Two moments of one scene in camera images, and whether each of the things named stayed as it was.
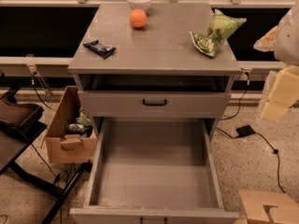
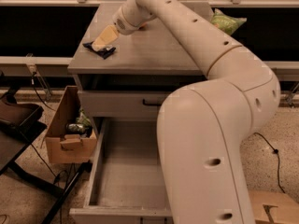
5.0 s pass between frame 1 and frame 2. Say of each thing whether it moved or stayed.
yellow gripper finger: moved
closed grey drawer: stayed
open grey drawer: stayed
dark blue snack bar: stayed
